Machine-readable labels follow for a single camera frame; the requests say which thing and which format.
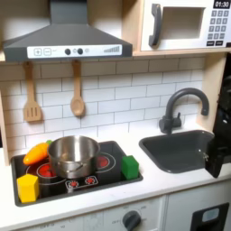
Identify yellow block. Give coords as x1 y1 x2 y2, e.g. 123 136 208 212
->
16 173 41 204

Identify orange toy carrot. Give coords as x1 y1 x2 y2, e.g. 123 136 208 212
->
23 139 54 166

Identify grey oven knob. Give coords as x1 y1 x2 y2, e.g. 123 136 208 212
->
122 209 143 231

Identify grey range hood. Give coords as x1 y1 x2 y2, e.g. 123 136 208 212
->
2 0 134 63

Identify black curved tap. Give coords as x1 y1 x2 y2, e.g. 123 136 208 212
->
158 87 210 135

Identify wooden slotted spatula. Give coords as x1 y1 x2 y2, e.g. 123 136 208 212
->
23 61 43 123

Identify white toy microwave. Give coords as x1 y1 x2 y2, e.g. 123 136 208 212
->
140 0 231 52

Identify green block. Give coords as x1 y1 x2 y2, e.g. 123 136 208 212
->
121 154 141 180

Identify black toy stove top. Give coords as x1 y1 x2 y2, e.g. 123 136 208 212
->
10 140 144 208

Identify steel pot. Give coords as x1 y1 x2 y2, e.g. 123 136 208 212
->
47 134 101 180

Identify grey microwave door handle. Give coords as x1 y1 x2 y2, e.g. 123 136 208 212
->
148 3 163 48

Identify black sink basin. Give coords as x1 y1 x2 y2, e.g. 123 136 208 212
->
138 129 217 175

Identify wooden spoon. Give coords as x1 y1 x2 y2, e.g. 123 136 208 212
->
69 60 87 117

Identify black cabinet door handle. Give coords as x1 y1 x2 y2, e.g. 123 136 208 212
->
189 202 230 231

